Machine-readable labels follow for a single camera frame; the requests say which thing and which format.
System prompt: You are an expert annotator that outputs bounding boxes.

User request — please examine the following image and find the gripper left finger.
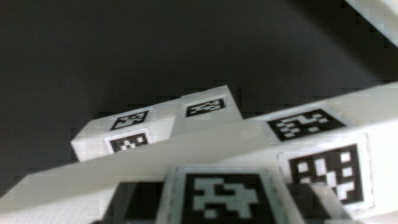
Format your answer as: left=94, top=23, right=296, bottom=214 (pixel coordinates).
left=90, top=182, right=163, bottom=224

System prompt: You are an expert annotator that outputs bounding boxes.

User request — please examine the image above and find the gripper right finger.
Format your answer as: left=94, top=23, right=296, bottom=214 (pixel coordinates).
left=286, top=182, right=362, bottom=224

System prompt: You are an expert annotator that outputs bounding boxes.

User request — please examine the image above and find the small white tagged cube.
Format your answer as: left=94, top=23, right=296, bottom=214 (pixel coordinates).
left=154, top=165, right=305, bottom=224

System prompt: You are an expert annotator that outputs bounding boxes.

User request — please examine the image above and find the white chair back frame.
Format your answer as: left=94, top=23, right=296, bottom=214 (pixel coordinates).
left=0, top=82, right=398, bottom=224

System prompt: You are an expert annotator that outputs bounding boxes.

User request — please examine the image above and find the white chair leg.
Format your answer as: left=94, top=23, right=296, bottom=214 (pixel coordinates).
left=71, top=105, right=177, bottom=161

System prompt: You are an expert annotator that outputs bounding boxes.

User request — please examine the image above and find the white chair seat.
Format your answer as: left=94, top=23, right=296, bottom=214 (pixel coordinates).
left=172, top=86, right=243, bottom=135

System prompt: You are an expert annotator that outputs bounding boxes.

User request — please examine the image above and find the white right fence bar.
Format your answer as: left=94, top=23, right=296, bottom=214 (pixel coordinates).
left=344, top=0, right=398, bottom=47

